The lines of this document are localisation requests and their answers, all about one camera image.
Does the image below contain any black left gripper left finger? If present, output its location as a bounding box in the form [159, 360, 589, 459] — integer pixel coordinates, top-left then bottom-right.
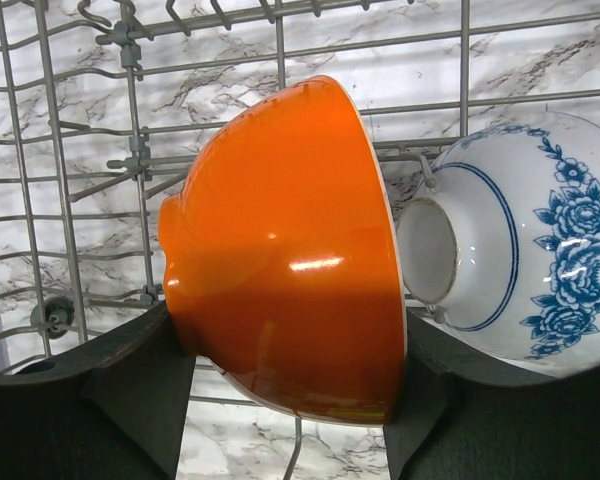
[0, 304, 195, 479]

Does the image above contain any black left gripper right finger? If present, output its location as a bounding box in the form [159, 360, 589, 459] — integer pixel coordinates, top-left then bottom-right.
[383, 315, 600, 479]

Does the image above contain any blue floral bowl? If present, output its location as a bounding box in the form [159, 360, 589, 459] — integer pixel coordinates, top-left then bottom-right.
[396, 112, 600, 374]

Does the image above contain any white round bowl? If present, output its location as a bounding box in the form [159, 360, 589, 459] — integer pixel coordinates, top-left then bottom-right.
[158, 75, 407, 426]

